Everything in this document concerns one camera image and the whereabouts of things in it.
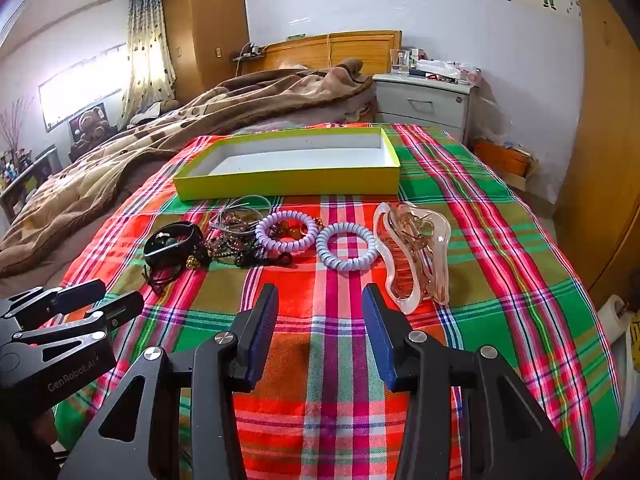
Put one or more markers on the cluttered shelf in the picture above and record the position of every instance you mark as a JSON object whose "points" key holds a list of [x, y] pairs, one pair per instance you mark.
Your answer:
{"points": [[25, 175]]}

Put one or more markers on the plaid bed cloth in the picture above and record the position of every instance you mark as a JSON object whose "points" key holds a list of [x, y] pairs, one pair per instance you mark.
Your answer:
{"points": [[325, 390]]}

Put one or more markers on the grey nightstand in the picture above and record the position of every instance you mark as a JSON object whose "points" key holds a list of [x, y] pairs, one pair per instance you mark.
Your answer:
{"points": [[425, 105]]}

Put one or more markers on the brown spotted blanket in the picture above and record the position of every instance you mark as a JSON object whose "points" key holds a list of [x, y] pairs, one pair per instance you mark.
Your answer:
{"points": [[125, 160]]}

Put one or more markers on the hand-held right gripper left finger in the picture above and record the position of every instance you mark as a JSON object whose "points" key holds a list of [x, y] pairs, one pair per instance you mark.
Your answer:
{"points": [[262, 332]]}

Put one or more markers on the patterned curtain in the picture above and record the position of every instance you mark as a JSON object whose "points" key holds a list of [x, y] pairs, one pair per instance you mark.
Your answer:
{"points": [[147, 50]]}

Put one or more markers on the wooden cabinet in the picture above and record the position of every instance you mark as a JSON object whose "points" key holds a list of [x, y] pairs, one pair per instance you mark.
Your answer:
{"points": [[610, 160]]}

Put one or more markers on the black wristband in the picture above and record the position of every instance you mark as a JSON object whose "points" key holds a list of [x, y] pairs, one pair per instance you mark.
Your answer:
{"points": [[150, 250]]}

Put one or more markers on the pink box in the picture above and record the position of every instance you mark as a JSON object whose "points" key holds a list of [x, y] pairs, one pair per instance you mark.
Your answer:
{"points": [[470, 76]]}

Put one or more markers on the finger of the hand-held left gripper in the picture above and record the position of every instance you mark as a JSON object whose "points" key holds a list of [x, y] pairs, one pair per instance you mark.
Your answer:
{"points": [[122, 306], [80, 291]]}

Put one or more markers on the clear hair claw clip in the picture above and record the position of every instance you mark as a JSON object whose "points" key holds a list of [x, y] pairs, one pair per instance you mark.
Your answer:
{"points": [[425, 250]]}

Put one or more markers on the wooden wardrobe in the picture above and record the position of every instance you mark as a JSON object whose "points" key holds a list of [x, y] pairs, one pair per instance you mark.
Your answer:
{"points": [[210, 25]]}

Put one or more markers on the glass cup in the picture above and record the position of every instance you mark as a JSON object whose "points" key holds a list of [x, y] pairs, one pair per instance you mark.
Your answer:
{"points": [[398, 62]]}

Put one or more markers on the tissue pack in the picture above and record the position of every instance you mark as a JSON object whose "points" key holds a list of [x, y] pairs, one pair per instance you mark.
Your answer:
{"points": [[440, 67]]}

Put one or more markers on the floral bed sheet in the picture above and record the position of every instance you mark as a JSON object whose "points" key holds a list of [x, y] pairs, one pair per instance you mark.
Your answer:
{"points": [[85, 255]]}

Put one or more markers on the wooden headboard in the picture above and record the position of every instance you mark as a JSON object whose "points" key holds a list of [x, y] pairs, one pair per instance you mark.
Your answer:
{"points": [[350, 50]]}

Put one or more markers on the yellow-green cardboard box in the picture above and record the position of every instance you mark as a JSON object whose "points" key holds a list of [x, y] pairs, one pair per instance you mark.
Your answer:
{"points": [[290, 185]]}

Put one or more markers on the window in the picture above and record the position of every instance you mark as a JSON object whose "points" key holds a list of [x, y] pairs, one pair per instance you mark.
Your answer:
{"points": [[75, 90]]}

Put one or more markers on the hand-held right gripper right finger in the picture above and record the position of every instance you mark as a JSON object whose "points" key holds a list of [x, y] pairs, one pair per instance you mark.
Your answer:
{"points": [[377, 340]]}

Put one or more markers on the white paper roll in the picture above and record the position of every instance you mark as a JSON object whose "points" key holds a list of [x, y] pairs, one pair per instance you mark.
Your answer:
{"points": [[611, 317]]}

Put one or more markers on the brown teddy bear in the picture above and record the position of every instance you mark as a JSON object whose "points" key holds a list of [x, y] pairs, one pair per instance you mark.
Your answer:
{"points": [[90, 122]]}

